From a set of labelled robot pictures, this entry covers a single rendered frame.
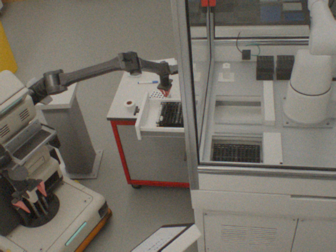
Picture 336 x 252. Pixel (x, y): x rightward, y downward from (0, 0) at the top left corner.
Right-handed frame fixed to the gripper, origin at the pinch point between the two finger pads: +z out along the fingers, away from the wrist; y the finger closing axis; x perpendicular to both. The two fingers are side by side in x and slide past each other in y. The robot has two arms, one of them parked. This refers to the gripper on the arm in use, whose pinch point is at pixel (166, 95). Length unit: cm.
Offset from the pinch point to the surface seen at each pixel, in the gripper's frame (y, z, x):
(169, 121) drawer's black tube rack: -29.9, -8.9, -16.2
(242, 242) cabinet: -64, 29, -67
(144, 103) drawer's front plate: -23.4, -11.4, 1.7
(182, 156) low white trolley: -11.4, 39.6, -12.1
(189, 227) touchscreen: -104, -39, -58
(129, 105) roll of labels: -14.3, 1.3, 18.8
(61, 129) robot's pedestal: -21, 32, 76
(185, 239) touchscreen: -107, -38, -58
